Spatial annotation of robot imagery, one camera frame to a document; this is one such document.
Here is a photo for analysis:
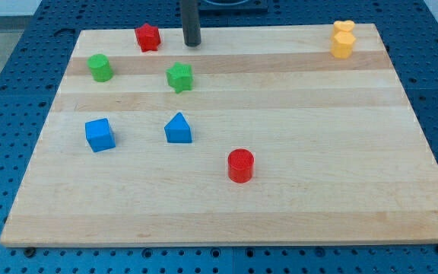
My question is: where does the green star block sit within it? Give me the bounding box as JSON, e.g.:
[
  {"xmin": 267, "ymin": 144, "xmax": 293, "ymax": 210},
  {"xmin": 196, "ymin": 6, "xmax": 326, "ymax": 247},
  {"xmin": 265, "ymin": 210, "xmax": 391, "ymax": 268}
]
[{"xmin": 166, "ymin": 62, "xmax": 193, "ymax": 94}]

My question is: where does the yellow hexagon block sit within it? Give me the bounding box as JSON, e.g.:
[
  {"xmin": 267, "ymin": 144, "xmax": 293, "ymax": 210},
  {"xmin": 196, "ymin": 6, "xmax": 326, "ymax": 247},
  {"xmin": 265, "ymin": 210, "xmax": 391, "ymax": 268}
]
[{"xmin": 330, "ymin": 31, "xmax": 357, "ymax": 59}]

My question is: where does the wooden board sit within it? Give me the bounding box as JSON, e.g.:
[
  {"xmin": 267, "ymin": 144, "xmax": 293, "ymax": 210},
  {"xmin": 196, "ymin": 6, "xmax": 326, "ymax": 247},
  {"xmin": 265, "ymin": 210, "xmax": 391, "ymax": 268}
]
[{"xmin": 0, "ymin": 24, "xmax": 438, "ymax": 247}]

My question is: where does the blue cube block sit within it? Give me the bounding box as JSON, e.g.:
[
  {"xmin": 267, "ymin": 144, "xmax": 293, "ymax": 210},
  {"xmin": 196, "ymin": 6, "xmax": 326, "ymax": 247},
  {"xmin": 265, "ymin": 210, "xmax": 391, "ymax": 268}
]
[{"xmin": 84, "ymin": 118, "xmax": 116, "ymax": 152}]

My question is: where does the blue triangle block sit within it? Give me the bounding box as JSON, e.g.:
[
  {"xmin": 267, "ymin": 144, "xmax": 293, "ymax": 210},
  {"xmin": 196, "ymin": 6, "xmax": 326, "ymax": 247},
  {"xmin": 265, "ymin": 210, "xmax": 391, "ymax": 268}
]
[{"xmin": 164, "ymin": 112, "xmax": 192, "ymax": 143}]

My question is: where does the green cylinder block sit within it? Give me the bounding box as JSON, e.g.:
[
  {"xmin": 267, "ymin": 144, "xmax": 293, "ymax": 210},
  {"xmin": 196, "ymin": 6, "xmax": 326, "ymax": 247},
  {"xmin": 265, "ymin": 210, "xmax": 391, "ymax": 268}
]
[{"xmin": 87, "ymin": 53, "xmax": 114, "ymax": 82}]

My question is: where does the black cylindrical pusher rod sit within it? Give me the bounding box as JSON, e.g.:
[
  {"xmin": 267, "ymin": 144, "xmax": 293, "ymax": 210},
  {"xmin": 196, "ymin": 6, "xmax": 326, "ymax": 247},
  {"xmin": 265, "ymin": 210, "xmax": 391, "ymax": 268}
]
[{"xmin": 179, "ymin": 0, "xmax": 202, "ymax": 47}]

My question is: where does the red star block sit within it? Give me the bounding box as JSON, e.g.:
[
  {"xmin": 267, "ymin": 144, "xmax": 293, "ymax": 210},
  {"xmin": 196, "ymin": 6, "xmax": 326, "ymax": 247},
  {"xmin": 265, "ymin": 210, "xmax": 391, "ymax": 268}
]
[{"xmin": 135, "ymin": 23, "xmax": 161, "ymax": 52}]

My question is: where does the yellow heart block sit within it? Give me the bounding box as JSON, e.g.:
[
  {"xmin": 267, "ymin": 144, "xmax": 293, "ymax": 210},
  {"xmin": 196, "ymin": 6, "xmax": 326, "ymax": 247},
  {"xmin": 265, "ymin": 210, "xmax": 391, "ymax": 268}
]
[{"xmin": 332, "ymin": 20, "xmax": 355, "ymax": 37}]

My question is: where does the red cylinder block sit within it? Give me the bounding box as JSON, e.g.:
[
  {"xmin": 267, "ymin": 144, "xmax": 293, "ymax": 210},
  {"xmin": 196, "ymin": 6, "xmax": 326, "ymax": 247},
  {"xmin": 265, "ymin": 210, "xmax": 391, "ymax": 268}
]
[{"xmin": 227, "ymin": 148, "xmax": 255, "ymax": 183}]

